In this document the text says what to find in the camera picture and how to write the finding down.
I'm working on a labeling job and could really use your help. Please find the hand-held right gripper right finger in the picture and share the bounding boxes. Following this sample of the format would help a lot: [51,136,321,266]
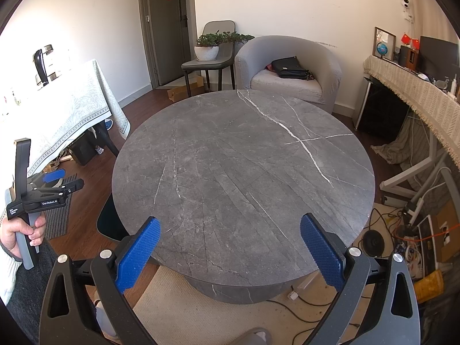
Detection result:
[300,213,421,345]

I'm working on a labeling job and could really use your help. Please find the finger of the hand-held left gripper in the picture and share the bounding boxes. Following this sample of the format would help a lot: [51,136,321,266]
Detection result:
[27,170,66,187]
[30,179,85,198]

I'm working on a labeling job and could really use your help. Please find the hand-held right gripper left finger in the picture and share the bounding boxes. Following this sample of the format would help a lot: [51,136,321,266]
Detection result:
[40,216,161,345]

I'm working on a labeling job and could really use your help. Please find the black trash bin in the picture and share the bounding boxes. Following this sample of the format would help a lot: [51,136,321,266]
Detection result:
[97,198,127,242]

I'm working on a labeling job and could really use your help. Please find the person's left forearm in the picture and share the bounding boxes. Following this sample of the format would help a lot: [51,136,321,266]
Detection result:
[0,242,22,297]

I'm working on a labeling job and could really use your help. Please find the person's left hand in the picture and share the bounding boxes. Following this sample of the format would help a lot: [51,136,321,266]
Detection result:
[0,214,47,259]

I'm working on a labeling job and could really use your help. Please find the dark ribbed floor mat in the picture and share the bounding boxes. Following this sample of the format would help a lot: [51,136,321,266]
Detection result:
[45,174,78,239]

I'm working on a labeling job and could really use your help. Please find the black storage box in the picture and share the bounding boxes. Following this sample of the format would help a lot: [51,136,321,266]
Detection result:
[70,131,99,166]

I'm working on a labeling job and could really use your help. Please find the black round device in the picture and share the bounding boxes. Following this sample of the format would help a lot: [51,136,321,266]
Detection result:
[361,229,385,257]

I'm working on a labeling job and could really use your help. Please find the black-legged dining table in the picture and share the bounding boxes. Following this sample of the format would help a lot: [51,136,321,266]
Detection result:
[91,124,120,157]

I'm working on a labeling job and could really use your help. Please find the beige rug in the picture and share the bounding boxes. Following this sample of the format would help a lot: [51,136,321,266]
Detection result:
[135,266,324,345]

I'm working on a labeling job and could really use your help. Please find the pale green patterned tablecloth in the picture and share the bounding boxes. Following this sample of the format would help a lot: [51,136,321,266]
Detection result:
[0,58,131,187]

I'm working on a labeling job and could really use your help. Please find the black and silver appliance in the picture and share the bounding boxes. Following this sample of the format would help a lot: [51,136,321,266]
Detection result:
[33,44,54,87]

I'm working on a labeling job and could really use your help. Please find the yellow bag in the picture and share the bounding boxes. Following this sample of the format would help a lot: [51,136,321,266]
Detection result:
[413,269,444,304]

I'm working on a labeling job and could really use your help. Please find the round grey marble table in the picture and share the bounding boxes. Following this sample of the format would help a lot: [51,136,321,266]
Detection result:
[111,89,376,304]

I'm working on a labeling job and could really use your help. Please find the dark grey cloth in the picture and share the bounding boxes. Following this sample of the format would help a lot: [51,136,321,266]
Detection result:
[7,248,58,345]

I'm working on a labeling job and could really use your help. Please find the brown cardboard box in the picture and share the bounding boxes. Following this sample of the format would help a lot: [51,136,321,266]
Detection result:
[431,201,460,263]

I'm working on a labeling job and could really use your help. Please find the flat cardboard box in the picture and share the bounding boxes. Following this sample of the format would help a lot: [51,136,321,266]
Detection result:
[167,79,204,102]

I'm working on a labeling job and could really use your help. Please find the black cabinet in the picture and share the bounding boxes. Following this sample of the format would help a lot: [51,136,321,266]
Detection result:
[356,77,410,139]

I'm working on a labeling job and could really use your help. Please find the grey door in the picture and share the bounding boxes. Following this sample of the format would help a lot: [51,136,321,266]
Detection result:
[138,0,198,89]

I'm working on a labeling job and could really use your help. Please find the cream fringed table runner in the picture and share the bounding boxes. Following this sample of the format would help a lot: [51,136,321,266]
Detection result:
[363,55,460,169]

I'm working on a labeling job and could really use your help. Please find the black handbag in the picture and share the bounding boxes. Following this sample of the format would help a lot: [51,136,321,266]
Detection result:
[271,56,314,80]

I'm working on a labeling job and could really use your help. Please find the potted plant white pot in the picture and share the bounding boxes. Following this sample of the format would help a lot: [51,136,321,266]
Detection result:
[194,32,256,62]

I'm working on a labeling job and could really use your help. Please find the grey armchair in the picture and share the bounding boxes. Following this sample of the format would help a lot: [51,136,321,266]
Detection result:
[234,35,343,116]

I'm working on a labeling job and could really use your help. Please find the brown wooden box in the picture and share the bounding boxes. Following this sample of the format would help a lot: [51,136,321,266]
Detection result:
[399,45,419,70]

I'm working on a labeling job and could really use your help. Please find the grey dining chair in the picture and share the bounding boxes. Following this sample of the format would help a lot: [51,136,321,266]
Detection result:
[181,20,237,97]

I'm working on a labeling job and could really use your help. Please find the black monitor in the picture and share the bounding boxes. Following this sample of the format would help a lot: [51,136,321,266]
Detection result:
[419,36,460,80]

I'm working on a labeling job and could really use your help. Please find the small red flags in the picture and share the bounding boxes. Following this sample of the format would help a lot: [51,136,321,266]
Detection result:
[400,33,420,49]

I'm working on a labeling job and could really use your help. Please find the white desk frame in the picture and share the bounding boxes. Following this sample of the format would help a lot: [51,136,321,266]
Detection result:
[380,129,457,200]

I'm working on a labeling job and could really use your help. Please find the wooden picture frame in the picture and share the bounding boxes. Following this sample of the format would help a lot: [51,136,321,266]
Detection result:
[373,27,396,60]

